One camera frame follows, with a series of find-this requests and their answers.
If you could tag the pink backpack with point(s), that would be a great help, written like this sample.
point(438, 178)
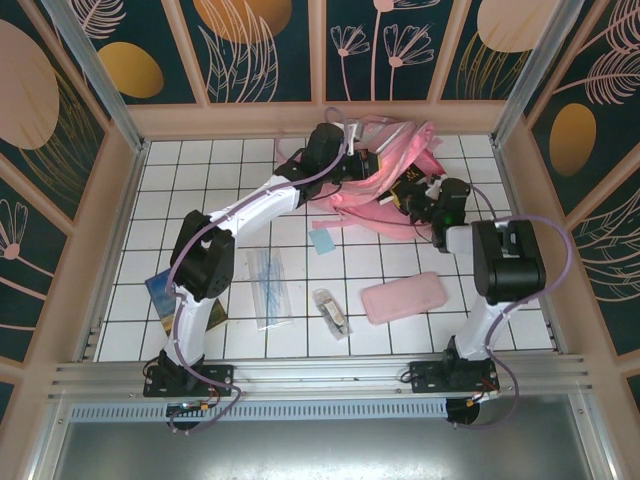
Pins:
point(360, 195)

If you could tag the blue sticky note pad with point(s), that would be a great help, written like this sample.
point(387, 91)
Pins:
point(321, 242)

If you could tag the pink pencil case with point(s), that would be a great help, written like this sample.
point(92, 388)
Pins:
point(405, 297)

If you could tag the small clear stationery packet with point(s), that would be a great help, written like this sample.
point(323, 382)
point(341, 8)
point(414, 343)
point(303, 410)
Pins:
point(332, 315)

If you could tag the clear bag of blue pens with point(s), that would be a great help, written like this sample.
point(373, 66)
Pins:
point(270, 290)

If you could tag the blue landscape book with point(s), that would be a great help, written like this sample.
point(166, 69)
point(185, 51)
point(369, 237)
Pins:
point(160, 295)

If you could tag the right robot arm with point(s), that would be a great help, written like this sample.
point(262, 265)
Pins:
point(505, 260)

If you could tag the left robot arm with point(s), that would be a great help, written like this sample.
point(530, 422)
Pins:
point(250, 212)

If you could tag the small connector board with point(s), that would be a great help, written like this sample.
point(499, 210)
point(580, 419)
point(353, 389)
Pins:
point(482, 398)
point(190, 407)

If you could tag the grey metal sheet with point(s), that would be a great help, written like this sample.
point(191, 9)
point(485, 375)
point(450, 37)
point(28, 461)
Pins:
point(320, 450)

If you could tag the aluminium corner post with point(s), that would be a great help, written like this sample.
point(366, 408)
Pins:
point(106, 85)
point(536, 75)

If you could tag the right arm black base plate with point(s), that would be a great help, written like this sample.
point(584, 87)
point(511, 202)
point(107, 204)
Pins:
point(425, 377)

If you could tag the aluminium mounting rail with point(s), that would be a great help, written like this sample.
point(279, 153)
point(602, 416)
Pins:
point(320, 372)

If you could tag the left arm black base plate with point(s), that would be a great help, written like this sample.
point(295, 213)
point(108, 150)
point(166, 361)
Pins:
point(220, 375)

